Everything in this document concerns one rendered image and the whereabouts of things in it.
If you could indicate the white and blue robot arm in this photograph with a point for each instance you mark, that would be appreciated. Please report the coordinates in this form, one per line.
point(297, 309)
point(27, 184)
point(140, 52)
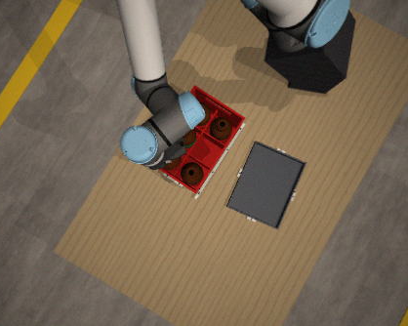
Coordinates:
point(307, 22)

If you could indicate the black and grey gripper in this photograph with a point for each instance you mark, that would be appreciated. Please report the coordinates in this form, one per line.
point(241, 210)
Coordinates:
point(175, 151)

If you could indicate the red divided crate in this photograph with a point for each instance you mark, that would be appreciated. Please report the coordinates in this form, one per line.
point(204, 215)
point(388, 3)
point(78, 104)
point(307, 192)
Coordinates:
point(206, 150)

